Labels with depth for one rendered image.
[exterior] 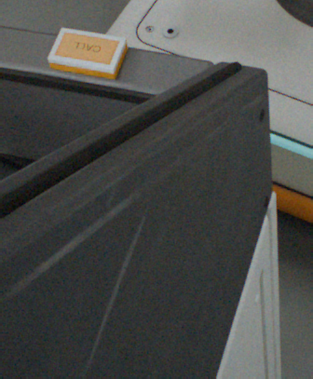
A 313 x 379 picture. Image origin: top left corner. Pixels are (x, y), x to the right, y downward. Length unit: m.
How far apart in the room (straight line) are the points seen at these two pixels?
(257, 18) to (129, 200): 1.23
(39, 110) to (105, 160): 0.36
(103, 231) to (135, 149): 0.06
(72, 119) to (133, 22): 0.89
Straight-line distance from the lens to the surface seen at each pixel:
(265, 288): 0.99
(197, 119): 0.61
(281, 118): 1.61
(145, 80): 0.80
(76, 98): 0.83
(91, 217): 0.46
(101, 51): 0.80
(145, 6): 1.75
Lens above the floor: 1.57
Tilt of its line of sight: 55 degrees down
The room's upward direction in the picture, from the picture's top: 11 degrees counter-clockwise
